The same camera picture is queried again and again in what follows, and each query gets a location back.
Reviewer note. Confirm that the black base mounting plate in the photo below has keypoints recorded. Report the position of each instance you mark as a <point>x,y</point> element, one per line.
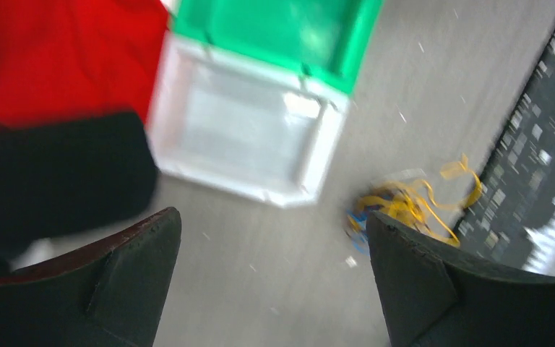
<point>513,223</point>

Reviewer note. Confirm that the white plastic bin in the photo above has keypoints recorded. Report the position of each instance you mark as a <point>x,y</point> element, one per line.
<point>241,126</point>

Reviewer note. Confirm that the green plastic bin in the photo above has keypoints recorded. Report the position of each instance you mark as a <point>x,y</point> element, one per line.
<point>325,39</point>

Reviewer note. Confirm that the black t-shirt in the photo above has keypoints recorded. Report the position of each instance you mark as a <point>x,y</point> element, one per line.
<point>66,178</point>

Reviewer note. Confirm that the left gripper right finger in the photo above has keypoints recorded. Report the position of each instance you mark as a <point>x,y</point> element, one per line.
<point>433,294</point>

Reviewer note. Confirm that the red t-shirt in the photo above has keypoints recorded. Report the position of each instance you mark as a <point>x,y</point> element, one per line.
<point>66,60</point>

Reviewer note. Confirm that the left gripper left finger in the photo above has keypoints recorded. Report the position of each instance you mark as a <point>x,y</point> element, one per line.
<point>107,293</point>

